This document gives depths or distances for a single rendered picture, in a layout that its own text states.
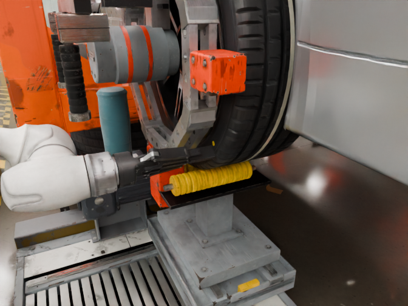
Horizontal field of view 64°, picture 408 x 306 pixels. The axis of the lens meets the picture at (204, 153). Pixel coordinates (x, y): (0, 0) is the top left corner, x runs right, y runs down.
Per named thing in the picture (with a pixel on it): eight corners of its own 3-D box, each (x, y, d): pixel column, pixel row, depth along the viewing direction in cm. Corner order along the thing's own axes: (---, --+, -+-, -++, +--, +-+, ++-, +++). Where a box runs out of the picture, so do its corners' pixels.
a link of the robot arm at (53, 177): (87, 164, 61) (78, 138, 72) (-9, 181, 55) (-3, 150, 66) (94, 210, 66) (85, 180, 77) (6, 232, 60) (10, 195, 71)
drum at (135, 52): (182, 83, 85) (181, 25, 79) (98, 91, 77) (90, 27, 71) (164, 74, 97) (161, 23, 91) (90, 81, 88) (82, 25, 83)
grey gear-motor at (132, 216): (187, 228, 142) (186, 155, 128) (87, 258, 125) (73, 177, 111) (173, 207, 157) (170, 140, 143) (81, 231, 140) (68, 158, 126)
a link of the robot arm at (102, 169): (91, 190, 63) (122, 183, 65) (82, 147, 65) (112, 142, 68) (91, 202, 71) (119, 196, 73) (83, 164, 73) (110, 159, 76)
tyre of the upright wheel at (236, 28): (394, 55, 59) (254, -146, 82) (289, 64, 49) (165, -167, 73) (247, 187, 114) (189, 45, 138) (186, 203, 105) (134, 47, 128)
